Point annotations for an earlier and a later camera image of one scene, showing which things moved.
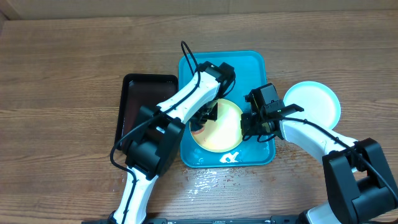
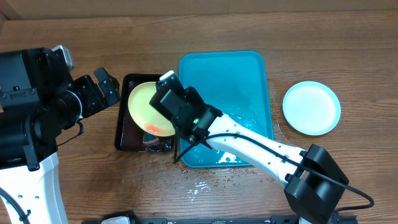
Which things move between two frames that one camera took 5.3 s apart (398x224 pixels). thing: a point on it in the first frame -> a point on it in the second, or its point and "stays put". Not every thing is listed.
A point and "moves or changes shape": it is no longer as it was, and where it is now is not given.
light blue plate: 320,105 stays put
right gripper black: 249,130 -> 193,92
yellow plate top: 225,133 moves or changes shape
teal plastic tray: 250,71 stays put
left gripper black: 212,115 -> 86,86
